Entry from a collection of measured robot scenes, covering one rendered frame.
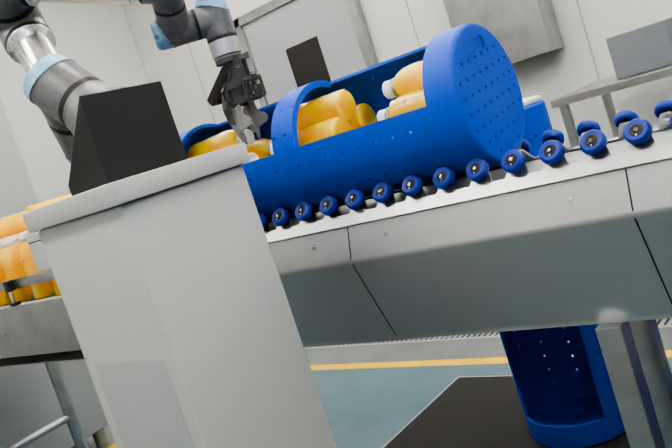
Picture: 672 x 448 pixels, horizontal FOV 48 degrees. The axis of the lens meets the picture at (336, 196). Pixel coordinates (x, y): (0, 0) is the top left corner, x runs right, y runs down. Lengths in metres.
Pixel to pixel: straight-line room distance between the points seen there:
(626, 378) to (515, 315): 0.23
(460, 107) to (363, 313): 0.56
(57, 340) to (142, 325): 1.07
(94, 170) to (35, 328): 1.14
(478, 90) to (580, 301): 0.44
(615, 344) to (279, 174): 0.77
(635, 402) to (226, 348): 0.75
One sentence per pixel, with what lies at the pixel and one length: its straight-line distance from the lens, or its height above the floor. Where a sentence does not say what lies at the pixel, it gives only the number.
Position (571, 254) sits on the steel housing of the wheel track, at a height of 0.78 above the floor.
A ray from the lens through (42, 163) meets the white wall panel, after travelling 6.71.
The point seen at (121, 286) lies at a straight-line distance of 1.38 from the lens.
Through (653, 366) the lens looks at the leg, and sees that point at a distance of 1.62.
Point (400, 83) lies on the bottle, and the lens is 1.55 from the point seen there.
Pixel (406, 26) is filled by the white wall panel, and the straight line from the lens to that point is 5.47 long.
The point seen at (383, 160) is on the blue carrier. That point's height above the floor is 1.03.
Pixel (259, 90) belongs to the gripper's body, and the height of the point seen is 1.26.
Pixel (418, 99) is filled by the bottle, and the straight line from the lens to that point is 1.48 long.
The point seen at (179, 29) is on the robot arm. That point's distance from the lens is 1.84.
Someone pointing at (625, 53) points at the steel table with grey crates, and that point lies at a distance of 4.07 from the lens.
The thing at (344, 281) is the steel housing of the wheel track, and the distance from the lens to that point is 1.65.
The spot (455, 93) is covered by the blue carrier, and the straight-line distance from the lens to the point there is 1.38.
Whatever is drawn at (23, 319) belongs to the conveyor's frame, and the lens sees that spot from 2.54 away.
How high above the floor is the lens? 1.12
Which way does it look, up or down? 5 degrees down
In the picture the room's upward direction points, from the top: 18 degrees counter-clockwise
